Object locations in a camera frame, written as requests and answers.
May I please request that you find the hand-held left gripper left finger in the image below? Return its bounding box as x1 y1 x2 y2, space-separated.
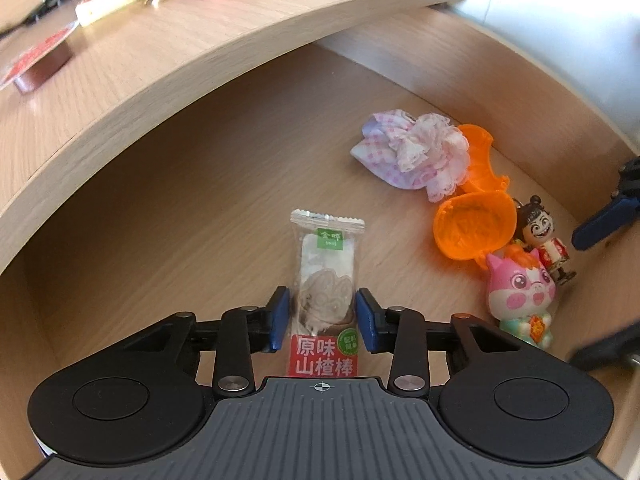
120 285 292 399

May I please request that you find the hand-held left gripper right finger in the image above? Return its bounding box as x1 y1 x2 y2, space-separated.
354 287 525 399

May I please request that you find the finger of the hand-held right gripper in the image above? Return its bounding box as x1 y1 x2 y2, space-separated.
567 322 640 372
571 156 640 251

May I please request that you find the cartoon figurine keychain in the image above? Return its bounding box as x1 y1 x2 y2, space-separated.
512 193 577 286

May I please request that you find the hawthorn stick snack packet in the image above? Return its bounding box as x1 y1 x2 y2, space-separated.
287 208 365 379

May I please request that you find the orange plastic capsule shell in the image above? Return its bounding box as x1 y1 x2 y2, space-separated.
432 123 518 263

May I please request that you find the white desk drawer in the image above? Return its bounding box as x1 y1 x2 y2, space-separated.
0 6 640 480

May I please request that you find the pink checked lace cloth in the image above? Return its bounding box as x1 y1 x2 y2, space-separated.
349 108 474 204

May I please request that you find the brown cup with red lid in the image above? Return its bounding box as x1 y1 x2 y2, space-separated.
0 24 77 95

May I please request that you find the yellow packet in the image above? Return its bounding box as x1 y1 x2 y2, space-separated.
74 0 152 29

